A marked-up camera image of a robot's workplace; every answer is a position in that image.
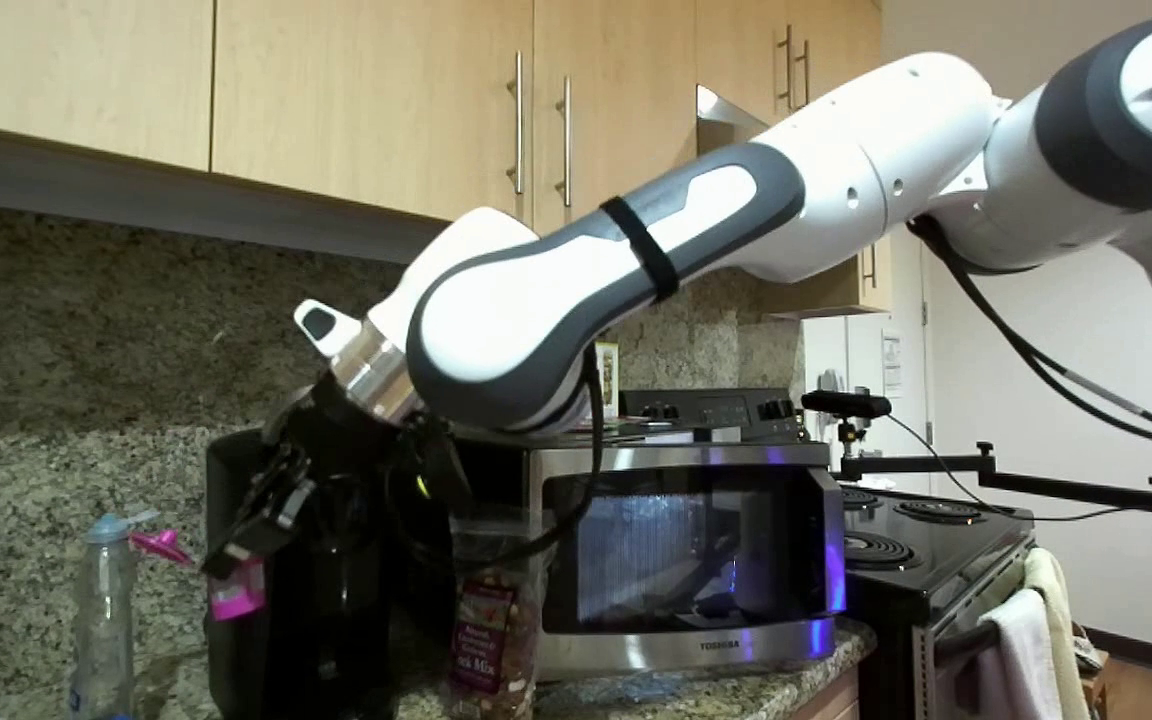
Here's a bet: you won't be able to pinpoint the stainless steel microwave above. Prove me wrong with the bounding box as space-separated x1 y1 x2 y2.
441 384 852 683

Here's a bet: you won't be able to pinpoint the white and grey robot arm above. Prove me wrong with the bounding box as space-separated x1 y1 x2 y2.
269 20 1152 464

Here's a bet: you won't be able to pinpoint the clear plastic water bottle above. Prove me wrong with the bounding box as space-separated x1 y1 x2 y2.
67 514 152 720

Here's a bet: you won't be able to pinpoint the steel range hood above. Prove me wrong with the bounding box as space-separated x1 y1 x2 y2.
696 84 768 138

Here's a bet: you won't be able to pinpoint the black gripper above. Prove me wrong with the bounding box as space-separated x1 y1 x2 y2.
201 378 376 582

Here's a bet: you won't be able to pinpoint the black stove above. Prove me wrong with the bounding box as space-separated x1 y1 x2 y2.
843 488 1031 720

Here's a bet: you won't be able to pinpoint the bag of trail mix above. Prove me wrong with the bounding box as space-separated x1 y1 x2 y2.
447 538 536 720

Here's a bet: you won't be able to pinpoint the black camera on mount arm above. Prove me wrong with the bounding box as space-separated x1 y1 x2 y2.
799 393 1152 514

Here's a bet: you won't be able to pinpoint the white hanging towel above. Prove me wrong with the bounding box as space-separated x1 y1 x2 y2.
979 547 1078 720

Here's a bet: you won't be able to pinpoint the black coffee maker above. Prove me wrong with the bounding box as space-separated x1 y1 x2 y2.
203 425 452 720

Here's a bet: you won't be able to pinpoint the yellow and red food box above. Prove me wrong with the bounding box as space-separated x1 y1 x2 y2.
598 346 621 422

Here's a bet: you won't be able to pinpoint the light wood upper cabinets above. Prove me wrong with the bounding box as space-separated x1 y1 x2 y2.
0 0 881 260

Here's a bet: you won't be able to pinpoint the small magenta cup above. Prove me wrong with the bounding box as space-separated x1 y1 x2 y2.
130 523 273 629

